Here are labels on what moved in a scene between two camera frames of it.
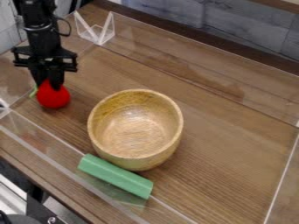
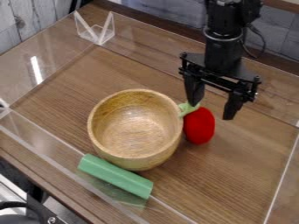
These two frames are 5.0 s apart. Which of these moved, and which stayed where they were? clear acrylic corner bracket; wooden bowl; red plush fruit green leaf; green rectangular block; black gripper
Moved: red plush fruit green leaf; black gripper
Stayed: green rectangular block; wooden bowl; clear acrylic corner bracket
